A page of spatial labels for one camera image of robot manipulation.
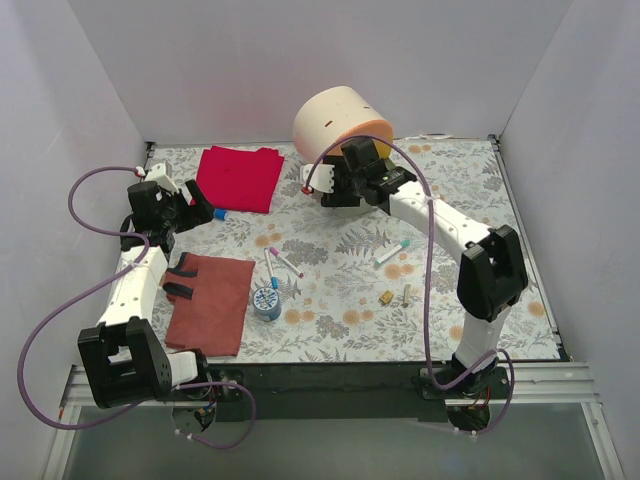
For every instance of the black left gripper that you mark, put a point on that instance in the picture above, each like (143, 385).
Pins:
(189, 206)

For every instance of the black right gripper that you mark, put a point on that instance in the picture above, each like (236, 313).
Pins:
(338, 185)

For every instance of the teal cap white marker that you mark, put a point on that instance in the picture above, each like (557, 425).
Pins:
(396, 249)

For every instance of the purple cap white marker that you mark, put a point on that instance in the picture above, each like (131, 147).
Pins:
(289, 265)

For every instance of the blue cap white marker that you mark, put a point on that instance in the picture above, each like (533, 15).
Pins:
(271, 272)

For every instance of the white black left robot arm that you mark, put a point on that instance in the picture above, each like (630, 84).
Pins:
(123, 358)

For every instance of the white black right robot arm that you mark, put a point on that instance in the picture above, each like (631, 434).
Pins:
(491, 269)

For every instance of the red folded cloth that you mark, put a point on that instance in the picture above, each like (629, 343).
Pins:
(237, 180)

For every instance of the rust brown folded garment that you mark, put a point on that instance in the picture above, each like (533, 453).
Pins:
(210, 296)

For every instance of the blue patterned tape roll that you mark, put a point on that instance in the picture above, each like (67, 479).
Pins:
(266, 302)

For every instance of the small brass sharpener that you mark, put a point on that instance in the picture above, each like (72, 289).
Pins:
(386, 297)

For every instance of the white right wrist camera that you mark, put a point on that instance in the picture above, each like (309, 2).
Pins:
(317, 178)

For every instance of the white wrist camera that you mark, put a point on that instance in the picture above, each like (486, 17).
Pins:
(160, 174)
(317, 178)

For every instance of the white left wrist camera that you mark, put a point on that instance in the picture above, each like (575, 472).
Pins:
(160, 174)

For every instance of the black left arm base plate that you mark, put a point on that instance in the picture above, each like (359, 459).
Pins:
(207, 386)

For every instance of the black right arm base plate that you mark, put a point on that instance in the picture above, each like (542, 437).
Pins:
(495, 386)

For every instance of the aluminium frame rail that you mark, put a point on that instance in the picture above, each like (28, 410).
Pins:
(348, 421)

